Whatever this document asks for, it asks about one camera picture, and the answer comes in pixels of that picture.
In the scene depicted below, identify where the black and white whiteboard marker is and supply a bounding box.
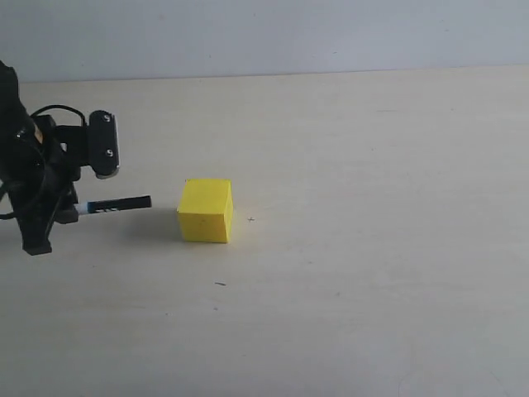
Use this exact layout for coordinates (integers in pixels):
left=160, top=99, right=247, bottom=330
left=74, top=195, right=152, bottom=215

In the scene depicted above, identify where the yellow foam cube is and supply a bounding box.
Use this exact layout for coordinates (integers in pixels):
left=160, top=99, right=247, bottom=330
left=177, top=179, right=234, bottom=243

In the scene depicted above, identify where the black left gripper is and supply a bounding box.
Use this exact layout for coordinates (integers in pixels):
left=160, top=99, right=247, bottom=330
left=1, top=64, right=81, bottom=254

